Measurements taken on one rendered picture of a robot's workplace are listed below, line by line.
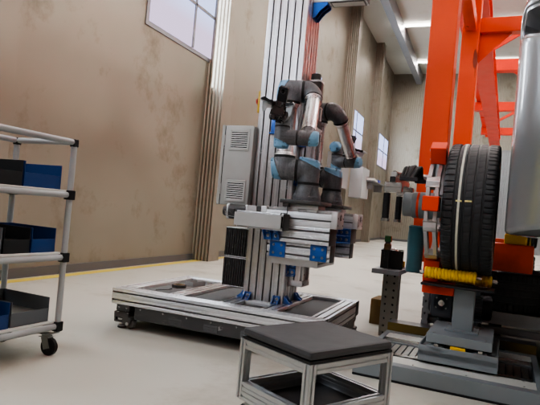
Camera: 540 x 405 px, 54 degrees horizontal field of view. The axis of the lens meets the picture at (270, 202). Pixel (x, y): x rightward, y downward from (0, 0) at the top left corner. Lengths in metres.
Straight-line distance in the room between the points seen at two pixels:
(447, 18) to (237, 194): 1.69
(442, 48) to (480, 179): 1.19
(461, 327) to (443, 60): 1.62
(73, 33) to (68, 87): 0.49
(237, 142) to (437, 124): 1.24
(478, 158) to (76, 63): 3.81
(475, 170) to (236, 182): 1.31
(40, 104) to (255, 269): 2.68
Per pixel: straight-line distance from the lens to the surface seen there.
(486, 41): 5.67
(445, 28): 3.61
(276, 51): 3.23
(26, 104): 4.91
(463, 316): 2.91
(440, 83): 3.51
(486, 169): 2.67
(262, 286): 3.10
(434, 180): 2.68
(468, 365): 2.77
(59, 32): 5.25
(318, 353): 1.68
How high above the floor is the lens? 0.75
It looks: 1 degrees up
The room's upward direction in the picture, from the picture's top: 5 degrees clockwise
